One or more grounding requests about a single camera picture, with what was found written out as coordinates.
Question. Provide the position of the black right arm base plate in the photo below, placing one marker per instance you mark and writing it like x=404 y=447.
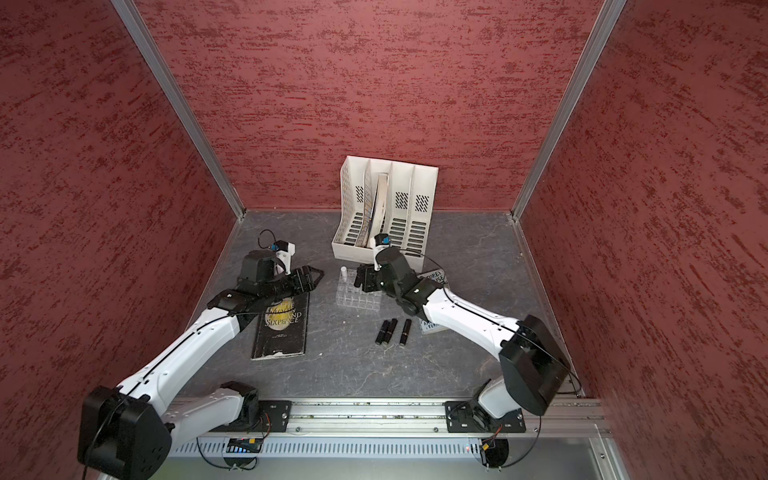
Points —
x=468 y=417

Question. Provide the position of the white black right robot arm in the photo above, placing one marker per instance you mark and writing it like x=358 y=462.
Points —
x=533 y=366

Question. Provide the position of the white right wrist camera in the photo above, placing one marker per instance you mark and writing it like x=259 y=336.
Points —
x=381 y=241

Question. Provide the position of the white perforated file organizer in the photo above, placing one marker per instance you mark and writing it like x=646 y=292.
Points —
x=409 y=210

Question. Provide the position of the aluminium corner post right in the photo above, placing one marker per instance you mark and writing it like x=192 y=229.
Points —
x=601 y=31

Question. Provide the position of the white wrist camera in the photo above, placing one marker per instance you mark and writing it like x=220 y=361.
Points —
x=284 y=252
x=381 y=241

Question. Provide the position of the clear acrylic lipstick organizer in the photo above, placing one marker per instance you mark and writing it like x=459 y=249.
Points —
x=349 y=296

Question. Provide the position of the aluminium corner post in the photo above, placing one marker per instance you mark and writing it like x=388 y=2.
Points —
x=139 y=32
x=601 y=31

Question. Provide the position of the aluminium corner post left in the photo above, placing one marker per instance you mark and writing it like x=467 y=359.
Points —
x=139 y=32

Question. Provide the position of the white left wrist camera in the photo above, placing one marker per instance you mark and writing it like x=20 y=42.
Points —
x=284 y=252

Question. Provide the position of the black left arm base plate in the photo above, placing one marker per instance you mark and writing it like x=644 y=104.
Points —
x=272 y=416

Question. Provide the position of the black Moon and Sixpence book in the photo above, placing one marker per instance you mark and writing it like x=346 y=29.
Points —
x=281 y=332

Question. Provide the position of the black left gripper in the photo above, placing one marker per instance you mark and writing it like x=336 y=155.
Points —
x=299 y=278

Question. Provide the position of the book standing in file organizer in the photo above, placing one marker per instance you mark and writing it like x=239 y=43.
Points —
x=375 y=194

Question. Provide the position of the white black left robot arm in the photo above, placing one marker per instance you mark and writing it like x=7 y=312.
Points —
x=127 y=432

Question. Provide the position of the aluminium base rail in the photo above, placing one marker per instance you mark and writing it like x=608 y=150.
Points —
x=424 y=417

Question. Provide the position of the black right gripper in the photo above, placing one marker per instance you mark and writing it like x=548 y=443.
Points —
x=368 y=285

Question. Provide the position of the white ventilated cable duct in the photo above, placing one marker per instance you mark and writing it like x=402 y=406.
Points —
x=220 y=448

